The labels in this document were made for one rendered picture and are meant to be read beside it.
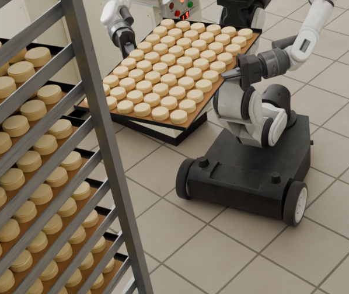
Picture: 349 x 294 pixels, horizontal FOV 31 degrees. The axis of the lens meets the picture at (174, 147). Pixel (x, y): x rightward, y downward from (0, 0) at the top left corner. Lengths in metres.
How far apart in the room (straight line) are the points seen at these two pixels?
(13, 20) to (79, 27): 2.27
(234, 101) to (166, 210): 0.72
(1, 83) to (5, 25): 2.38
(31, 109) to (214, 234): 1.75
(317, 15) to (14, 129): 1.22
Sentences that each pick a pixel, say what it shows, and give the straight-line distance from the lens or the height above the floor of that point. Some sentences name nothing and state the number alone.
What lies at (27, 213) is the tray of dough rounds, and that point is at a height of 1.24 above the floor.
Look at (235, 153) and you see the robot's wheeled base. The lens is 3.07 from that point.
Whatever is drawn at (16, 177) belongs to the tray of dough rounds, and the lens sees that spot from 1.29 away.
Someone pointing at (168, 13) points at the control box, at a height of 0.79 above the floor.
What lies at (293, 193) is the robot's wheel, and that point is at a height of 0.19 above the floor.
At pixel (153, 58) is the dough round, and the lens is 2.19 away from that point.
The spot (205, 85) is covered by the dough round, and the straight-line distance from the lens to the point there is 2.00.
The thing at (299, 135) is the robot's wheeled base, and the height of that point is 0.17.
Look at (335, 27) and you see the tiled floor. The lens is 4.40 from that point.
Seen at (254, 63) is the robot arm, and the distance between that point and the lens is 2.05.
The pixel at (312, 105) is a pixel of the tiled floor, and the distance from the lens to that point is 3.65.
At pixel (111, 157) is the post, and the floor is 1.23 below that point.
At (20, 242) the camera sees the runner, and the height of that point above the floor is 1.24.
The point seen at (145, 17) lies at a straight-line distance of 3.02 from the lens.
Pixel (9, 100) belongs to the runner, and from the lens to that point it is 1.18.
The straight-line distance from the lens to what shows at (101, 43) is 3.36.
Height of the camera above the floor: 2.10
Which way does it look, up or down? 38 degrees down
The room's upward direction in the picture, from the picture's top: 10 degrees counter-clockwise
